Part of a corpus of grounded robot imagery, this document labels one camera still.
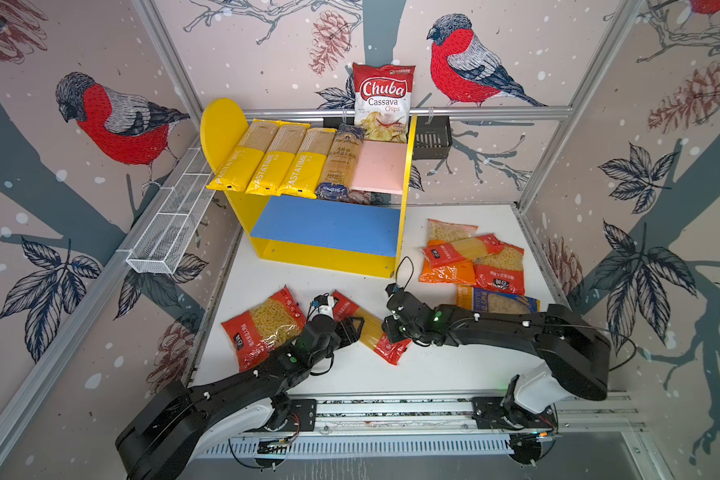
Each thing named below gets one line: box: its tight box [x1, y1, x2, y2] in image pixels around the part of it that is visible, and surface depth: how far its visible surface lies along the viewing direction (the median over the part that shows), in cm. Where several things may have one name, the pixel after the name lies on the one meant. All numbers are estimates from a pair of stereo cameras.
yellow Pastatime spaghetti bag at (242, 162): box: [206, 118, 281, 192], surface depth 77 cm
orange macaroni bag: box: [418, 239, 477, 286], surface depth 100 cm
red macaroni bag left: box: [221, 285, 306, 372], surface depth 87 cm
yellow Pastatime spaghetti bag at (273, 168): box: [245, 122, 311, 196], surface depth 76 cm
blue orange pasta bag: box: [455, 285, 541, 314], surface depth 92 cm
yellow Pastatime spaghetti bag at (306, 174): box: [279, 128, 337, 199], surface depth 74 cm
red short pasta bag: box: [474, 242, 525, 296], surface depth 99 cm
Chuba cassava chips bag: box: [352, 63, 416, 144], surface depth 87 cm
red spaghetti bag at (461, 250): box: [422, 233, 502, 267], surface depth 102 cm
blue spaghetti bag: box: [316, 123, 366, 201], surface depth 74 cm
